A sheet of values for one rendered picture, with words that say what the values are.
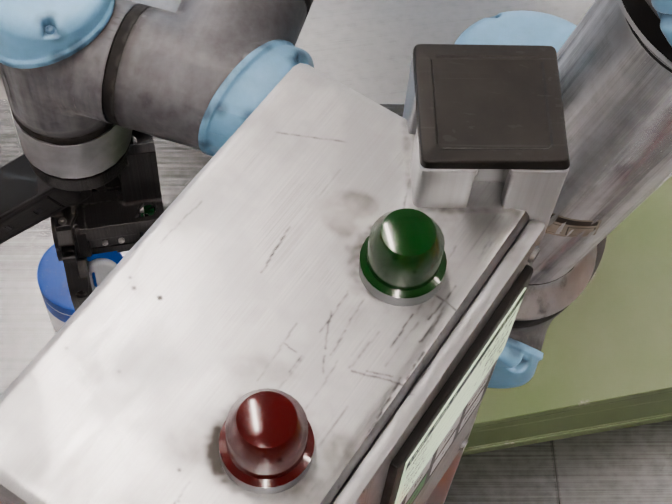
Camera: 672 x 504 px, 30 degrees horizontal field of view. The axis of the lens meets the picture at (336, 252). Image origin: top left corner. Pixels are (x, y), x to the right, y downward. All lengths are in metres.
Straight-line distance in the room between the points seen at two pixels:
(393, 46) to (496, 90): 0.88
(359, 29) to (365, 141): 0.88
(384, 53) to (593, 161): 0.65
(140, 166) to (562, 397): 0.38
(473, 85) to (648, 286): 0.69
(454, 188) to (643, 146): 0.24
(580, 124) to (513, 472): 0.49
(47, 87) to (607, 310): 0.50
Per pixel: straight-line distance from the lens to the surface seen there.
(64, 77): 0.76
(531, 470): 1.06
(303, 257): 0.38
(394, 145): 0.40
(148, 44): 0.74
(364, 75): 1.24
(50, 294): 1.02
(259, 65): 0.73
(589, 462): 1.07
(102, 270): 0.96
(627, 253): 1.07
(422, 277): 0.36
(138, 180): 0.89
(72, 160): 0.83
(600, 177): 0.64
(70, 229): 0.91
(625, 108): 0.59
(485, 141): 0.38
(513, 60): 0.40
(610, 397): 1.02
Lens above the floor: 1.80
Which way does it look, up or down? 60 degrees down
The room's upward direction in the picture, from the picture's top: 6 degrees clockwise
